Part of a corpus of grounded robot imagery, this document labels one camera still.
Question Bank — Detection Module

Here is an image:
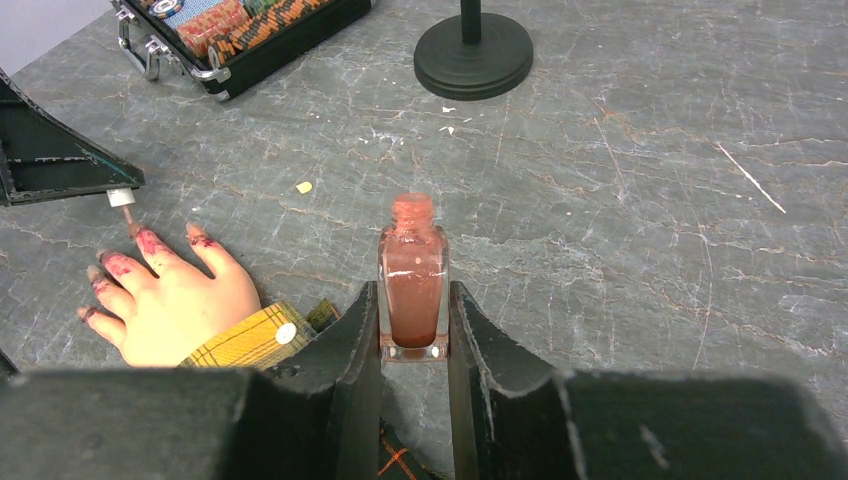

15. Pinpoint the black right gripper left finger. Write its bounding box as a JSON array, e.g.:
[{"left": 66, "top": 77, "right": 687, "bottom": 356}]
[{"left": 1, "top": 282, "right": 379, "bottom": 479}]

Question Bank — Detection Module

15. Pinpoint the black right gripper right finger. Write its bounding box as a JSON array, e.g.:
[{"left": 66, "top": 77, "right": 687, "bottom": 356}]
[{"left": 449, "top": 281, "right": 847, "bottom": 479}]

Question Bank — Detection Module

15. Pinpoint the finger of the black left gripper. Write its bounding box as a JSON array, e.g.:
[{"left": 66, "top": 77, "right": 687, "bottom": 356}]
[{"left": 1, "top": 73, "right": 145, "bottom": 207}]

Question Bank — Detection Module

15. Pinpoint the white nail polish cap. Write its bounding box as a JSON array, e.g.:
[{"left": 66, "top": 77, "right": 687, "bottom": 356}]
[{"left": 106, "top": 188, "right": 137, "bottom": 238}]

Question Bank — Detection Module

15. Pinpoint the pink nail polish bottle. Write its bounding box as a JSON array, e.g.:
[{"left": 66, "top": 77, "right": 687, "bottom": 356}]
[{"left": 377, "top": 193, "right": 450, "bottom": 362}]

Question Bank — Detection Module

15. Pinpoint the mannequin hand with stained nails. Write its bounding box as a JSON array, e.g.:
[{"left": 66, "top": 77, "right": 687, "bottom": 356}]
[{"left": 77, "top": 223, "right": 261, "bottom": 367}]

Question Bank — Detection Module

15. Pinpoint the black poker chip case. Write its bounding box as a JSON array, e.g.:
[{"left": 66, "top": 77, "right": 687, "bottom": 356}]
[{"left": 112, "top": 1, "right": 374, "bottom": 101}]

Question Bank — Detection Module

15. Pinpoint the small yellow crumb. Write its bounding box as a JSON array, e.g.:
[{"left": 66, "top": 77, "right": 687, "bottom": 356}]
[{"left": 295, "top": 181, "right": 313, "bottom": 194}]

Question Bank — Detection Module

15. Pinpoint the black microphone stand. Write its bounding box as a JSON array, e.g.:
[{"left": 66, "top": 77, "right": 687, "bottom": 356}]
[{"left": 413, "top": 0, "right": 534, "bottom": 101}]

